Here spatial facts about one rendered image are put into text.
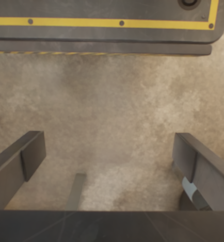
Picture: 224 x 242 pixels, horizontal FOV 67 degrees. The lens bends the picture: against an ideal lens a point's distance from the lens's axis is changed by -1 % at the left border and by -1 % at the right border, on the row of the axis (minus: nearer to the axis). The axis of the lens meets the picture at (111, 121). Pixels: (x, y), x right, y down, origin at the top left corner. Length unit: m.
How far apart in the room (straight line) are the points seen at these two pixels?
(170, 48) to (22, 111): 0.59
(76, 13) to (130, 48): 0.11
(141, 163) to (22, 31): 0.63
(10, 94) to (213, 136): 0.83
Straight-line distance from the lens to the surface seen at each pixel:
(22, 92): 0.74
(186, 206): 0.87
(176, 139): 0.16
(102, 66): 0.66
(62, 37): 0.35
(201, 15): 0.39
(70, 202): 0.66
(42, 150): 0.17
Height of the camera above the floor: 0.66
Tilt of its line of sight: 73 degrees down
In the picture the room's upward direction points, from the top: 178 degrees clockwise
